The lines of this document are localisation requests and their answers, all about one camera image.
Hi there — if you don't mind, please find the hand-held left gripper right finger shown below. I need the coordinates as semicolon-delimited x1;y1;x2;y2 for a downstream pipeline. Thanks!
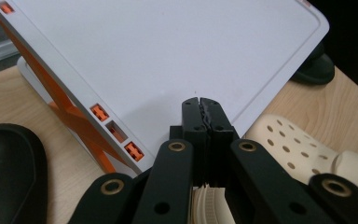
200;97;241;189

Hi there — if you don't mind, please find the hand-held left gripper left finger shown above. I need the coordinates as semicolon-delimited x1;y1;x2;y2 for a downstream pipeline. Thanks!
169;96;212;188

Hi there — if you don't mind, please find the black flip-flop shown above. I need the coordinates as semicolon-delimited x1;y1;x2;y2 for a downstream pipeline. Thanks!
291;41;336;86
0;123;48;224

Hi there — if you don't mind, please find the white two-tier shoe rack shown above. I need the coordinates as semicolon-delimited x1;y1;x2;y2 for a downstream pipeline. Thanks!
0;0;330;179

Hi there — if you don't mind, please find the cream holed clog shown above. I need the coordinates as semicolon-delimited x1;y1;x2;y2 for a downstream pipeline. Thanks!
244;113;358;195
191;183;236;224

